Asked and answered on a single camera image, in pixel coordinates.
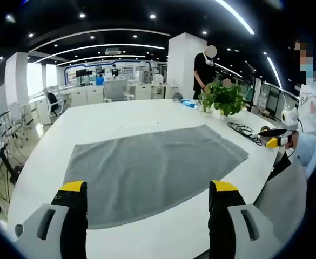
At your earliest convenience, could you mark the green potted plant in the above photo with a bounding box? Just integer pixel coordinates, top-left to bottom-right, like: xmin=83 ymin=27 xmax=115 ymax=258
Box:
xmin=198 ymin=80 xmax=251 ymax=118

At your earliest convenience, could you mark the white pillar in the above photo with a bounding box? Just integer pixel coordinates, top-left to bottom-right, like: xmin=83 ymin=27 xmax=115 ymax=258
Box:
xmin=167 ymin=32 xmax=200 ymax=100

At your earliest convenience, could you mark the white table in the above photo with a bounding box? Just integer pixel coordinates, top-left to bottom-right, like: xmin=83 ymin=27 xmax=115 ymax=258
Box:
xmin=8 ymin=99 xmax=286 ymax=259

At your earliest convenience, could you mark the person's right hand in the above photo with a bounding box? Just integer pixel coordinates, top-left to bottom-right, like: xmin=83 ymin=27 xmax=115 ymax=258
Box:
xmin=286 ymin=131 xmax=300 ymax=149

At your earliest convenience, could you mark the black cable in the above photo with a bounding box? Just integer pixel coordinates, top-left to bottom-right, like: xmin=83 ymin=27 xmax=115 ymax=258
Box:
xmin=227 ymin=121 xmax=264 ymax=147

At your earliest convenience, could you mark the black metal frame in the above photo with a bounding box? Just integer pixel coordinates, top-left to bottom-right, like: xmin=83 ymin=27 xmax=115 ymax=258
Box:
xmin=0 ymin=144 xmax=22 ymax=215

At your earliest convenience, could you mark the black office chair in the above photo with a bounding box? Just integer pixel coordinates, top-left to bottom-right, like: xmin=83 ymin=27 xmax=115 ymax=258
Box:
xmin=42 ymin=88 xmax=67 ymax=125

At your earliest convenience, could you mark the grey towel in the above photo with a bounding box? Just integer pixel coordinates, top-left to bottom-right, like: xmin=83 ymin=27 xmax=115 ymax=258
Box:
xmin=62 ymin=124 xmax=250 ymax=230

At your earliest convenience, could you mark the blue packet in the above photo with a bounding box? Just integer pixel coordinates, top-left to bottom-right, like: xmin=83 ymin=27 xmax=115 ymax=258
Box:
xmin=180 ymin=98 xmax=199 ymax=109

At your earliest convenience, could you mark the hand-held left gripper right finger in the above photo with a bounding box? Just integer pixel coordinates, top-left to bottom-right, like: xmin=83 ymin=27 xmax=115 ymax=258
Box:
xmin=208 ymin=180 xmax=283 ymax=259

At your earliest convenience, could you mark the grey office chair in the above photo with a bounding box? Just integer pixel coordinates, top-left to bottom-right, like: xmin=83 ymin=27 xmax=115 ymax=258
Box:
xmin=103 ymin=79 xmax=129 ymax=103

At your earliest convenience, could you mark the person's white printed shirt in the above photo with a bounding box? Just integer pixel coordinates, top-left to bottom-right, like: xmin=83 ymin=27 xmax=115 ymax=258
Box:
xmin=295 ymin=79 xmax=316 ymax=173

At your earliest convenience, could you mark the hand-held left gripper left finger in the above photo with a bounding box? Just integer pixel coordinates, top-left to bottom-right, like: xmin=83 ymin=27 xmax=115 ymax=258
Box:
xmin=14 ymin=180 xmax=89 ymax=259

